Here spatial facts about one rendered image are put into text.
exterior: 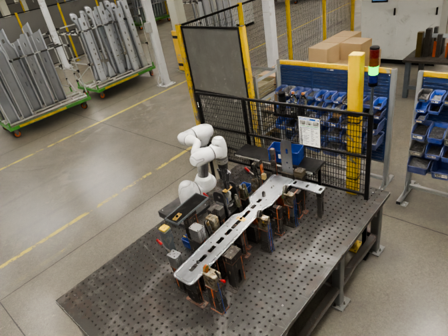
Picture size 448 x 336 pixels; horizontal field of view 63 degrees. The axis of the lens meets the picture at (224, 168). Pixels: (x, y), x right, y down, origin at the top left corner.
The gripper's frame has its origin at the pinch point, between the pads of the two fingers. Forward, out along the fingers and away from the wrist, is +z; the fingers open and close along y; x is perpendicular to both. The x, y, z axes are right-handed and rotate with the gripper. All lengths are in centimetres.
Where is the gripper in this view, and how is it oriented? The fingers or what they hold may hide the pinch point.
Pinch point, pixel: (226, 185)
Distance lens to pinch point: 284.0
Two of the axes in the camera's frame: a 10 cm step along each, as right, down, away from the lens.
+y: 7.5, 2.4, -6.1
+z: 1.6, 8.4, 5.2
